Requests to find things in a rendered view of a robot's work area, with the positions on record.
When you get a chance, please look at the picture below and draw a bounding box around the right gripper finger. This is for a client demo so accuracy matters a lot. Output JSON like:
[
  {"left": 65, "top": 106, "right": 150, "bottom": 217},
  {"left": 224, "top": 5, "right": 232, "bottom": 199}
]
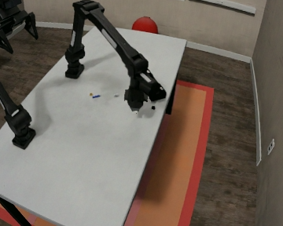
[
  {"left": 0, "top": 29, "right": 13, "bottom": 54},
  {"left": 24, "top": 13, "right": 39, "bottom": 40}
]

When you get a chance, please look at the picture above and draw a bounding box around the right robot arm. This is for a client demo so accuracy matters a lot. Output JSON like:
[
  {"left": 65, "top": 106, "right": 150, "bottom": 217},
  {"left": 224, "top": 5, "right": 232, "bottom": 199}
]
[{"left": 0, "top": 0, "right": 36, "bottom": 149}]

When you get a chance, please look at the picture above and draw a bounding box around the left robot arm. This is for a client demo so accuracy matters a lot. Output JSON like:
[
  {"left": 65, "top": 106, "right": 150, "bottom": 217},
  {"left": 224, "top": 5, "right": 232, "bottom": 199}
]
[{"left": 64, "top": 0, "right": 159, "bottom": 111}]

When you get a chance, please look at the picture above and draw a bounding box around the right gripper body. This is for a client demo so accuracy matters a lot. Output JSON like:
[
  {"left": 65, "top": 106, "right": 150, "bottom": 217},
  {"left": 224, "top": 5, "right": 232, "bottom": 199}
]
[{"left": 0, "top": 10, "right": 33, "bottom": 37}]

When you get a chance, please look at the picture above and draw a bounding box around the black open bin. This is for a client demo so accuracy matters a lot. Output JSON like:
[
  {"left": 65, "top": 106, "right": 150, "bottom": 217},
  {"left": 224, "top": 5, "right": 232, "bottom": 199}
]
[{"left": 147, "top": 69, "right": 167, "bottom": 101}]

